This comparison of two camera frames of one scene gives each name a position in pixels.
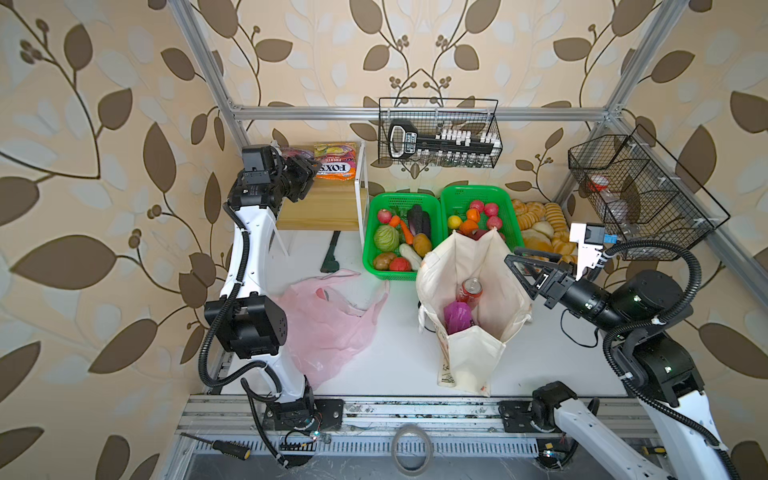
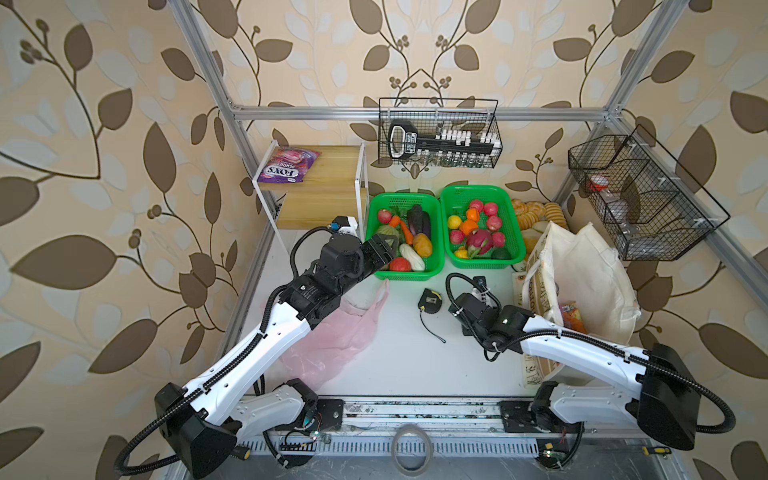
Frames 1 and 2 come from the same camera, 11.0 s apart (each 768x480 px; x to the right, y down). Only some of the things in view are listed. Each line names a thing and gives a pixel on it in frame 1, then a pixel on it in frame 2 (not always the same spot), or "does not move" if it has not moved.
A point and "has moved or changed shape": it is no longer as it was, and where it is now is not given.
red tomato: [400, 264] does not move
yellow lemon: [454, 222] does not move
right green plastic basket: [456, 200] does not move
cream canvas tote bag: [470, 360] has moved or changed shape
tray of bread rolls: [543, 228] does not move
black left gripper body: [294, 176] -> [371, 260]
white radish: [412, 256] does not move
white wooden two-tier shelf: [329, 205] does not move
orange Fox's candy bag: [338, 160] -> [571, 317]
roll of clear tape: [417, 429] does not move
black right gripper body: [556, 289] -> [466, 332]
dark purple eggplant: [419, 220] does not move
